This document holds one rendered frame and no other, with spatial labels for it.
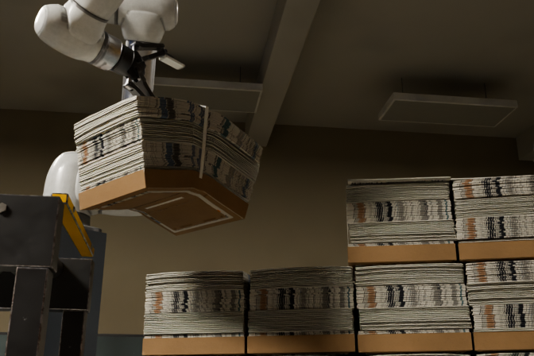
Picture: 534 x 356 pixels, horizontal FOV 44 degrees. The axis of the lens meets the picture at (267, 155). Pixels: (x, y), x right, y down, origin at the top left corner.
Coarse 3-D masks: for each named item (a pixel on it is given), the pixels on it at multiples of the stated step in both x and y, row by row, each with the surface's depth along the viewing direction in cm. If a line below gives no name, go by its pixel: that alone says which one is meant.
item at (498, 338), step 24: (240, 336) 177; (264, 336) 176; (288, 336) 175; (312, 336) 174; (336, 336) 173; (360, 336) 172; (384, 336) 170; (408, 336) 169; (432, 336) 168; (456, 336) 167; (480, 336) 166; (504, 336) 165; (528, 336) 164
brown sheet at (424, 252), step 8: (352, 248) 180; (360, 248) 179; (368, 248) 179; (376, 248) 179; (384, 248) 178; (392, 248) 178; (400, 248) 178; (408, 248) 177; (416, 248) 177; (424, 248) 177; (432, 248) 176; (440, 248) 176; (448, 248) 176; (352, 256) 179; (360, 256) 179; (368, 256) 178; (376, 256) 178; (384, 256) 178; (392, 256) 177; (400, 256) 177; (408, 256) 177; (416, 256) 176; (424, 256) 176; (432, 256) 176; (440, 256) 175; (448, 256) 175
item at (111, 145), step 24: (144, 96) 156; (96, 120) 165; (120, 120) 158; (144, 120) 154; (168, 120) 160; (192, 120) 164; (96, 144) 166; (120, 144) 159; (144, 144) 153; (168, 144) 158; (192, 144) 163; (96, 168) 166; (120, 168) 158; (144, 168) 151; (168, 168) 156; (192, 168) 162; (144, 192) 154; (168, 192) 158
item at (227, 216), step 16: (224, 128) 172; (224, 144) 171; (240, 144) 175; (256, 144) 179; (224, 160) 170; (240, 160) 174; (256, 160) 178; (224, 176) 169; (240, 176) 173; (256, 176) 176; (240, 192) 172; (160, 208) 175; (176, 208) 172; (192, 208) 170; (208, 208) 168; (224, 208) 167; (160, 224) 184; (176, 224) 181; (192, 224) 178; (208, 224) 177
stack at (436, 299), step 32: (160, 288) 186; (192, 288) 184; (224, 288) 182; (256, 288) 181; (288, 288) 180; (320, 288) 179; (352, 288) 177; (384, 288) 175; (416, 288) 174; (448, 288) 173; (480, 288) 171; (512, 288) 170; (160, 320) 183; (192, 320) 181; (224, 320) 179; (256, 320) 178; (288, 320) 176; (320, 320) 175; (352, 320) 174; (384, 320) 172; (416, 320) 171; (448, 320) 169; (480, 320) 168; (512, 320) 167; (288, 352) 174; (320, 352) 173; (352, 352) 173; (384, 352) 170; (416, 352) 169; (448, 352) 168; (480, 352) 168; (512, 352) 166
